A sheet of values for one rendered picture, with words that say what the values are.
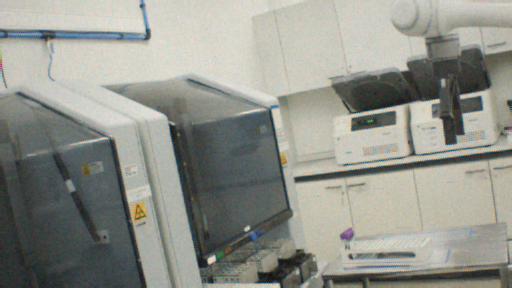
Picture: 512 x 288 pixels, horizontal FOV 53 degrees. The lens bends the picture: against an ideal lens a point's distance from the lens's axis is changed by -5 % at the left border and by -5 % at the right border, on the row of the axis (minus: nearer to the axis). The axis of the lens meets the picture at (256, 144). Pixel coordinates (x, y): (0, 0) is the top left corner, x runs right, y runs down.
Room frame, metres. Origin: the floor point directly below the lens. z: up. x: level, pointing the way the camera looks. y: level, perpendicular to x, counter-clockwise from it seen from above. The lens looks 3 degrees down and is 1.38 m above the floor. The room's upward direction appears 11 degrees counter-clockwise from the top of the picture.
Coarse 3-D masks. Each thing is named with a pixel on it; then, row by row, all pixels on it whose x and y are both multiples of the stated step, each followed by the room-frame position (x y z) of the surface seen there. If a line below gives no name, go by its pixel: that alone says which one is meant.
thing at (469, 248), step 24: (360, 240) 2.07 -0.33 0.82; (432, 240) 1.86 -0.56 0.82; (456, 240) 1.79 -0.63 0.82; (480, 240) 1.73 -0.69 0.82; (504, 240) 1.67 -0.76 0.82; (336, 264) 1.82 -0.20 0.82; (432, 264) 1.60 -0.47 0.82; (456, 264) 1.55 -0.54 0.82; (480, 264) 1.51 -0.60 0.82; (504, 264) 1.48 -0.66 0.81
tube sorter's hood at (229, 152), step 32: (128, 96) 1.78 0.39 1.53; (160, 96) 1.87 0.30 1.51; (192, 96) 1.99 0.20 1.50; (224, 96) 2.11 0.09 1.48; (192, 128) 1.65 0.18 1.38; (224, 128) 1.80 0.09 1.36; (256, 128) 1.98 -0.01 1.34; (192, 160) 1.62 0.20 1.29; (224, 160) 1.77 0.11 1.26; (256, 160) 1.94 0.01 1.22; (192, 192) 1.60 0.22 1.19; (224, 192) 1.74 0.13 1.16; (256, 192) 1.90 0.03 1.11; (224, 224) 1.71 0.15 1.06; (256, 224) 1.87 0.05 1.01; (224, 256) 1.66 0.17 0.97
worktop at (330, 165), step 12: (492, 144) 3.41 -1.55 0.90; (504, 144) 3.29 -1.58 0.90; (408, 156) 3.68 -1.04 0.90; (420, 156) 3.55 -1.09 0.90; (432, 156) 3.49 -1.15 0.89; (444, 156) 3.45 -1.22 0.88; (456, 156) 3.41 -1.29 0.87; (300, 168) 4.26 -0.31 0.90; (312, 168) 4.10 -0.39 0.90; (324, 168) 3.96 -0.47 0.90; (336, 168) 3.85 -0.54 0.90; (348, 168) 3.80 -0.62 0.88; (360, 168) 3.76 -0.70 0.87
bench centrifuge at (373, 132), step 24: (384, 72) 3.75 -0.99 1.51; (360, 96) 4.10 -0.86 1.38; (384, 96) 4.06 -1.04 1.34; (408, 96) 3.89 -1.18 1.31; (336, 120) 3.92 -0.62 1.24; (360, 120) 3.80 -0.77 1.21; (384, 120) 3.68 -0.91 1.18; (408, 120) 3.72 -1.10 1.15; (336, 144) 3.87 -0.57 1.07; (360, 144) 3.77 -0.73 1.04; (384, 144) 3.67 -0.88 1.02; (408, 144) 3.63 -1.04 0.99
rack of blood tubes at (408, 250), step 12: (372, 240) 1.81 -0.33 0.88; (384, 240) 1.78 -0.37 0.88; (396, 240) 1.75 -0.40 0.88; (408, 240) 1.71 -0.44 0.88; (420, 240) 1.68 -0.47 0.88; (348, 252) 1.75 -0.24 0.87; (360, 252) 1.73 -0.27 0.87; (372, 252) 1.71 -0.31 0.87; (384, 252) 1.79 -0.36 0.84; (396, 252) 1.76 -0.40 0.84; (408, 252) 1.74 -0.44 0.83; (420, 252) 1.61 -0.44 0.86; (348, 264) 1.76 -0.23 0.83; (360, 264) 1.73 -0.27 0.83; (372, 264) 1.71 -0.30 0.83; (384, 264) 1.69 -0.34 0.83; (396, 264) 1.66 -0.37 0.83; (408, 264) 1.64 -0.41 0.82; (420, 264) 1.62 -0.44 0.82
